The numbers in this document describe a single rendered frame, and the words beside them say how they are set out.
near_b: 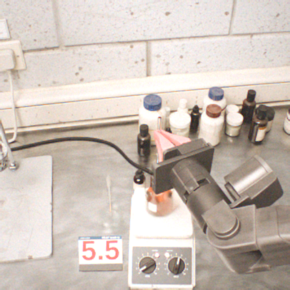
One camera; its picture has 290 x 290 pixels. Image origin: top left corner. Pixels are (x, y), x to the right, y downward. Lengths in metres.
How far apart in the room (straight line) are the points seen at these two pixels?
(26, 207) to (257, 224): 0.60
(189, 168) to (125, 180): 0.41
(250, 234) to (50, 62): 0.74
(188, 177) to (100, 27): 0.55
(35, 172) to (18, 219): 0.14
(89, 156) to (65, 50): 0.28
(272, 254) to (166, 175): 0.20
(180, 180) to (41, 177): 0.49
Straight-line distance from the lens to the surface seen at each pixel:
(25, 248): 0.88
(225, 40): 1.10
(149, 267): 0.77
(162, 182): 0.60
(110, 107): 1.09
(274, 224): 0.48
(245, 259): 0.50
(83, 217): 0.91
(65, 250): 0.87
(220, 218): 0.49
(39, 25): 1.00
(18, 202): 0.95
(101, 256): 0.83
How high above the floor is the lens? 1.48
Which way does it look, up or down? 44 degrees down
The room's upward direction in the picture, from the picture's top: straight up
